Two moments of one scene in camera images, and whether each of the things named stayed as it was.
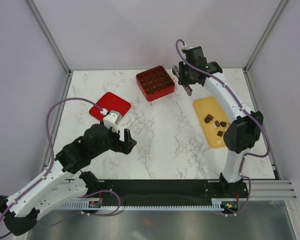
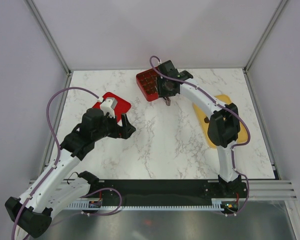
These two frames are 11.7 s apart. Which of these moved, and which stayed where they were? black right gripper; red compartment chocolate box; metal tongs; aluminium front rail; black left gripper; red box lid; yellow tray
Moved: black right gripper; metal tongs; yellow tray; black left gripper
Stayed: red compartment chocolate box; red box lid; aluminium front rail
